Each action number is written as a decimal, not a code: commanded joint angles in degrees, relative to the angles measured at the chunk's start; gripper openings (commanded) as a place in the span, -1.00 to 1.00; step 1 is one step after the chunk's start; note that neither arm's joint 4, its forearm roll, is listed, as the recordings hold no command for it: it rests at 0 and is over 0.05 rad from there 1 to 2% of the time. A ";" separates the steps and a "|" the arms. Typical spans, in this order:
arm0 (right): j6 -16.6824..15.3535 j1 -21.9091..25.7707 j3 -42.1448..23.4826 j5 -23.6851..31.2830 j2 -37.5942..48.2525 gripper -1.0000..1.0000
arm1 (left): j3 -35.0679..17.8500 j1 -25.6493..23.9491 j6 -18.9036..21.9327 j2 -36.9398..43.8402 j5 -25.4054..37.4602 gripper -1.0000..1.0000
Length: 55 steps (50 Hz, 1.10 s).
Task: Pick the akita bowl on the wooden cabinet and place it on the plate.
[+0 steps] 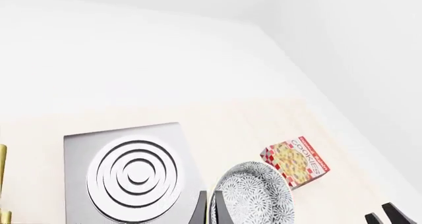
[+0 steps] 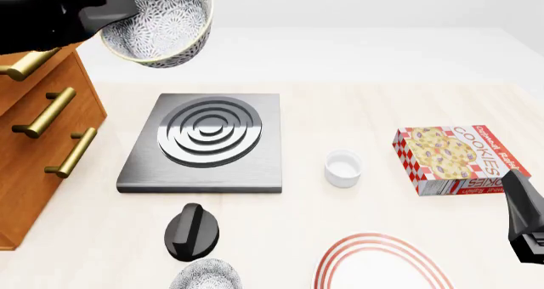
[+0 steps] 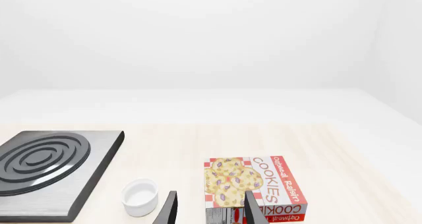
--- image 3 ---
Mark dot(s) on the red cookies box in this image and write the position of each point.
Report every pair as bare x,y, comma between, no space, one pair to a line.
254,184

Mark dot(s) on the flat black stove plate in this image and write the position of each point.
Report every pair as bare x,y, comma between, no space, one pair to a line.
49,169

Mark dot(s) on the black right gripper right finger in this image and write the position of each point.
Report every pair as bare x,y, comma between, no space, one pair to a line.
254,210

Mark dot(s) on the small white ramekin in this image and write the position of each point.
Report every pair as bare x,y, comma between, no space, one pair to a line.
139,196

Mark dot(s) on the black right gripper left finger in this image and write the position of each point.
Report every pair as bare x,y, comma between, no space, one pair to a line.
168,210

